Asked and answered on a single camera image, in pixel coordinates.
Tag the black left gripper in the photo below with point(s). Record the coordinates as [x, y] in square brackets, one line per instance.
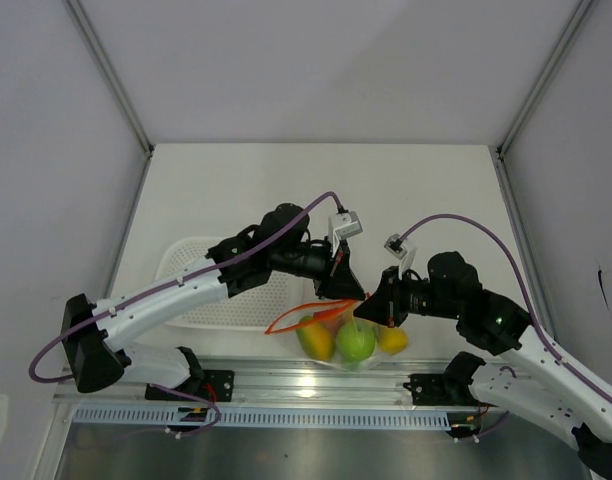
[342, 285]

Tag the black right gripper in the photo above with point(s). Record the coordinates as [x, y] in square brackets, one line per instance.
[382, 306]

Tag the yellow lemon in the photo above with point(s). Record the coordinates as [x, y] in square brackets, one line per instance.
[392, 341]

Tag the green apple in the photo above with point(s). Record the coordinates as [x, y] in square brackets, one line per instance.
[356, 341]

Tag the clear zip top bag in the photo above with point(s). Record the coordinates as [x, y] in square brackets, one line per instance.
[331, 314]

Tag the yellow green mango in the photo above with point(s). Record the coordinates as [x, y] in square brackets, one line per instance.
[315, 340]

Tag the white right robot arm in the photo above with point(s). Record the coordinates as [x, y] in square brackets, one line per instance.
[559, 394]

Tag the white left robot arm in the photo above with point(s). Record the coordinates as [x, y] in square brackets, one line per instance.
[100, 337]

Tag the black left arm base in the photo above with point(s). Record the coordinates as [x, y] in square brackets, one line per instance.
[198, 401]

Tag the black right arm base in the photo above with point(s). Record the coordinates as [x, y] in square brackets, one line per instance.
[434, 390]

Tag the white perforated plastic basket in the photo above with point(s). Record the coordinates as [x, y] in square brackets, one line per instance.
[252, 310]

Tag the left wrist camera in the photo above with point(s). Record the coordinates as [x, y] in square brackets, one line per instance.
[341, 227]

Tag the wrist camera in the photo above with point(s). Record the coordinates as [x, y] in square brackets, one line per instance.
[341, 227]
[404, 250]

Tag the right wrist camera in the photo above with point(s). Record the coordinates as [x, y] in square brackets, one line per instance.
[404, 250]

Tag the aluminium rail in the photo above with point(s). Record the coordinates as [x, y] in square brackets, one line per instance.
[281, 383]

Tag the slotted cable duct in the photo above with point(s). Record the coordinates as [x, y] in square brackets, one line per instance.
[400, 420]

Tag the right aluminium frame post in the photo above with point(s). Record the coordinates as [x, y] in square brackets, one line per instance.
[547, 73]

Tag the aluminium frame post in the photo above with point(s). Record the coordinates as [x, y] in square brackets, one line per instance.
[102, 60]
[547, 73]

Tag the left aluminium frame post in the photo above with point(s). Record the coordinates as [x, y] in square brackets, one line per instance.
[102, 60]

